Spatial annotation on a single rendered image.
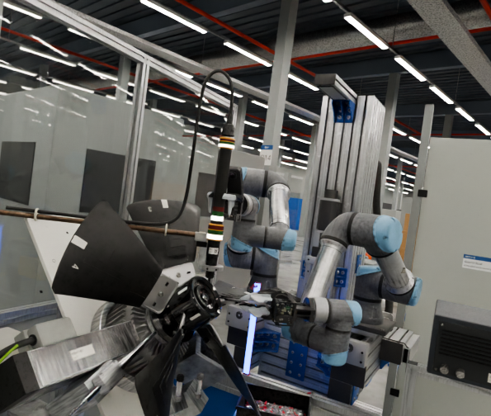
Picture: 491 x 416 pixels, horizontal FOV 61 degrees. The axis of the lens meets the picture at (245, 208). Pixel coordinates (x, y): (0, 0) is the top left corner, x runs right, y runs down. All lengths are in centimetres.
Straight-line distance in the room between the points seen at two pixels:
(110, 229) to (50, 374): 31
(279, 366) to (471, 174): 160
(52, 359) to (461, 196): 239
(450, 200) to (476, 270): 43
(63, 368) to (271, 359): 124
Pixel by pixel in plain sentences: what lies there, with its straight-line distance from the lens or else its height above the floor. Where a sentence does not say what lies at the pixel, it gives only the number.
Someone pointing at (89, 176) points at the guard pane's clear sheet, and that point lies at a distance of 178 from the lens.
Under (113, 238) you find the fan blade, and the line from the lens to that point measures 99.
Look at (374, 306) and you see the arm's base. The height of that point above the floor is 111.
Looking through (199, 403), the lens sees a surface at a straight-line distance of 125.
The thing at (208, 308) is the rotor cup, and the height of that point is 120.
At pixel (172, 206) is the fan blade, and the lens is 128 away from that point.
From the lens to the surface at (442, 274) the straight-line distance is 282.
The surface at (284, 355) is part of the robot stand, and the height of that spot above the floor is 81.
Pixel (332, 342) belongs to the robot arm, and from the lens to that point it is 132.
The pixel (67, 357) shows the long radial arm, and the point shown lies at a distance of 97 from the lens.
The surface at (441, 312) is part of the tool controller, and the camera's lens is 134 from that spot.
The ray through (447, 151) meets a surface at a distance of 284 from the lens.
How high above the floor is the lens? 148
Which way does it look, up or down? 1 degrees down
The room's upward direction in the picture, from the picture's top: 7 degrees clockwise
